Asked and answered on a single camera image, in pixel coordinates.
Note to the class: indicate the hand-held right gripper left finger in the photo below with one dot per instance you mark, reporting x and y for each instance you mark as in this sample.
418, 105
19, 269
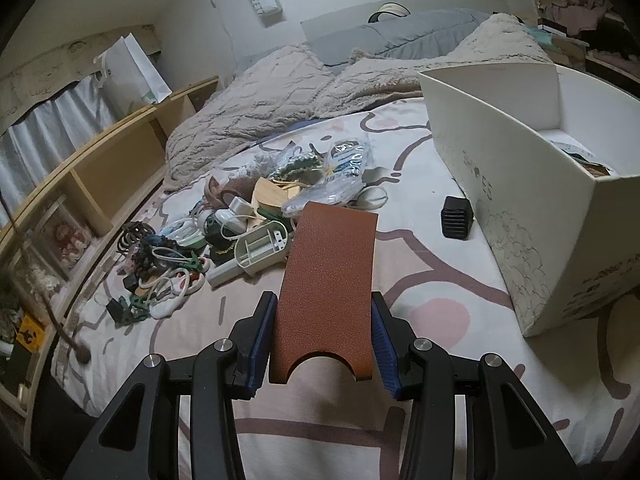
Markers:
262, 355

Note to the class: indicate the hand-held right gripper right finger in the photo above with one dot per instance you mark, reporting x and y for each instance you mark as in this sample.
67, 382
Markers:
382, 355

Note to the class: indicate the brown leather case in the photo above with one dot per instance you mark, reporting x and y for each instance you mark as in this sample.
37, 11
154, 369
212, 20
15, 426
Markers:
325, 285

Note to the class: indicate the white cardboard box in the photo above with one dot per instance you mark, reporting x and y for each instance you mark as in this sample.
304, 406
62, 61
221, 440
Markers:
500, 185

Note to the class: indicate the white plastic bar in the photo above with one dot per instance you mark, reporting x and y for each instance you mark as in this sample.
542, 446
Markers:
223, 274

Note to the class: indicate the white plastic holder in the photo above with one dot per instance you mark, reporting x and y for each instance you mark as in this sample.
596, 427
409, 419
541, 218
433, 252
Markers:
260, 250

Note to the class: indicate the small green clip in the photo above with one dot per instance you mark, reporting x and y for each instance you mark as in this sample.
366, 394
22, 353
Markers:
191, 261

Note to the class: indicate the black item with yellow trim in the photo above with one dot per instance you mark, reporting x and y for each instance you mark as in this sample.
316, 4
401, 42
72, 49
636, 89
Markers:
220, 237

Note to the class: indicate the blue black crochet scrunchie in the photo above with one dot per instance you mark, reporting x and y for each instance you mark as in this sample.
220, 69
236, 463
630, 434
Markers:
157, 250

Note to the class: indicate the black ribbed item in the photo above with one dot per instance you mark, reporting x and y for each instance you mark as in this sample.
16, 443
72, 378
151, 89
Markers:
131, 281

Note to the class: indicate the white charger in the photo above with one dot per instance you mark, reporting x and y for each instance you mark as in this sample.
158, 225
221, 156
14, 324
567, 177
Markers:
239, 206

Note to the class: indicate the black small box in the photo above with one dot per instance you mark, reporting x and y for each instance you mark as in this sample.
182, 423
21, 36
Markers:
115, 312

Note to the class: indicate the black slatted cube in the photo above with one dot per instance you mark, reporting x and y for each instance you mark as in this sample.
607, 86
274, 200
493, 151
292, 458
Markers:
456, 217

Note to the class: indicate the black hair claw clip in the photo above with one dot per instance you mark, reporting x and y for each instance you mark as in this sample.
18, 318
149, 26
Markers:
131, 237

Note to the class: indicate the green white crochet piece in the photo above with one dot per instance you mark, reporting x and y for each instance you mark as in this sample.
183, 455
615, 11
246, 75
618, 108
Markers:
295, 165

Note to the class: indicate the clear plastic bag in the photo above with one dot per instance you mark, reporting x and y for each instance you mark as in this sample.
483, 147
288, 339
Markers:
345, 157

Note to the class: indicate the brown wooden stick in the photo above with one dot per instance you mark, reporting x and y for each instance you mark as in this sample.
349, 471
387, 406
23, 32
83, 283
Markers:
60, 320

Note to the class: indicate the framed picture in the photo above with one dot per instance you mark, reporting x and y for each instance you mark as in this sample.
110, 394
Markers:
62, 237

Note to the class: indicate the yellow black sign card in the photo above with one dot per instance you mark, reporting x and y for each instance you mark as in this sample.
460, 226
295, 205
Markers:
27, 335

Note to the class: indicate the beige fluffy blanket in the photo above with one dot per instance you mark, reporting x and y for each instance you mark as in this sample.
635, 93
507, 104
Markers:
250, 100

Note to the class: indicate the wooden headboard shelf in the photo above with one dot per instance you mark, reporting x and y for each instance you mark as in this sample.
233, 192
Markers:
130, 130

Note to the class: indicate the white paper bag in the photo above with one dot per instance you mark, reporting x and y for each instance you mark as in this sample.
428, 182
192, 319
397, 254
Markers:
130, 75

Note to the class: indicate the white curtain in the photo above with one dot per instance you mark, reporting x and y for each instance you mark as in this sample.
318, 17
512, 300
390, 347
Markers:
65, 110

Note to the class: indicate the grey pillow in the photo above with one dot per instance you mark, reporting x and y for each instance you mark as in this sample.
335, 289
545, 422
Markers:
400, 35

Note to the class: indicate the white black cap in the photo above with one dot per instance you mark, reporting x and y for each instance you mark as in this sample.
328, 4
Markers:
387, 10

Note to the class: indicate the black white box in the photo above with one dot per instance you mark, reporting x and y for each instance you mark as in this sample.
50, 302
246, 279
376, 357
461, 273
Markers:
552, 27

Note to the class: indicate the closet alcove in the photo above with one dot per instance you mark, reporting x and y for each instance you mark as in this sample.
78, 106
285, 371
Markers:
615, 50

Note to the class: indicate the pink clothes pile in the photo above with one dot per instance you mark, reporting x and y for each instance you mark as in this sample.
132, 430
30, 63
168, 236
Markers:
575, 10

